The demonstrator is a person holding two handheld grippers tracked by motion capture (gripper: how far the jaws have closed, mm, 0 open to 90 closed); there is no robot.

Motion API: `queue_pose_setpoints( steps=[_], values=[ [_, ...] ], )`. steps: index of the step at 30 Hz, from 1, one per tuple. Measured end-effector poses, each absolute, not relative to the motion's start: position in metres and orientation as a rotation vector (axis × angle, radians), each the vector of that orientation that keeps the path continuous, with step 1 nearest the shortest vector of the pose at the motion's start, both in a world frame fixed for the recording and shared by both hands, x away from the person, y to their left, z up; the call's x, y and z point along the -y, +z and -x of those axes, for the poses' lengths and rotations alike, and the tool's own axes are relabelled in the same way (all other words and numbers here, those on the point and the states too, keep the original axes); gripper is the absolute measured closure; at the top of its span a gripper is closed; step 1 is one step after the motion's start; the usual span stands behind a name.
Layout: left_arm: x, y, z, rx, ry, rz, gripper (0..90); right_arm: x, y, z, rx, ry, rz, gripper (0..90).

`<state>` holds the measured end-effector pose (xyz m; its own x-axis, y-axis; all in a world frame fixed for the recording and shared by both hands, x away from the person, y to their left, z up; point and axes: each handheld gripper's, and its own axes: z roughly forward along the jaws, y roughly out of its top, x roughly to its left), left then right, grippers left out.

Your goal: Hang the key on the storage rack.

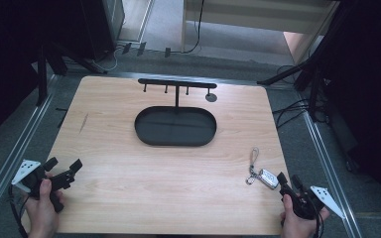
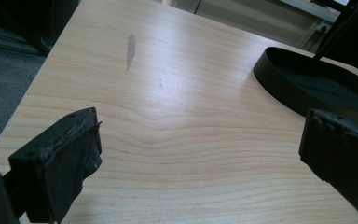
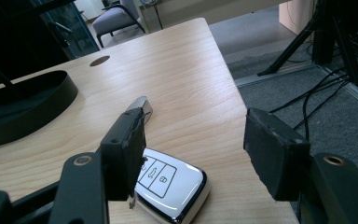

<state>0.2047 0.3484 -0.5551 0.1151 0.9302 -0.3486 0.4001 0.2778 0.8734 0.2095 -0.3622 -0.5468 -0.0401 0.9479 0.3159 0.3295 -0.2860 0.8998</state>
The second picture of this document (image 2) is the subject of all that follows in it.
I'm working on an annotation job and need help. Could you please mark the dark furniture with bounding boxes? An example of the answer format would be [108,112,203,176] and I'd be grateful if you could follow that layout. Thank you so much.
[0,0,82,58]

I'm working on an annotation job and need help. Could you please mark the wall power socket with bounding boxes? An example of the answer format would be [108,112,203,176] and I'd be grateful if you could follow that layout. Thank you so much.
[317,21,333,34]

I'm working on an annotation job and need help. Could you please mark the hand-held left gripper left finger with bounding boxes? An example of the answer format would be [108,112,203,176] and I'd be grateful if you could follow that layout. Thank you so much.
[7,106,103,224]

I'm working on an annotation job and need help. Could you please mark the white cabinet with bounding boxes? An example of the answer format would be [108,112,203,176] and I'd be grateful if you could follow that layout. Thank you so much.
[171,0,343,49]

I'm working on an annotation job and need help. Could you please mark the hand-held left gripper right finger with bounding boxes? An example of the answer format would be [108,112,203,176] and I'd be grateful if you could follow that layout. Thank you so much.
[298,108,358,222]

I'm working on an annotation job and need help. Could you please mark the black metal stand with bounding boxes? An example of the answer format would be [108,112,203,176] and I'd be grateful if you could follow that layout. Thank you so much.
[312,0,358,61]

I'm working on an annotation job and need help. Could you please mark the black round tray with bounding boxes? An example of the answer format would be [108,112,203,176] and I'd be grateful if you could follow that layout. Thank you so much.
[253,47,358,130]

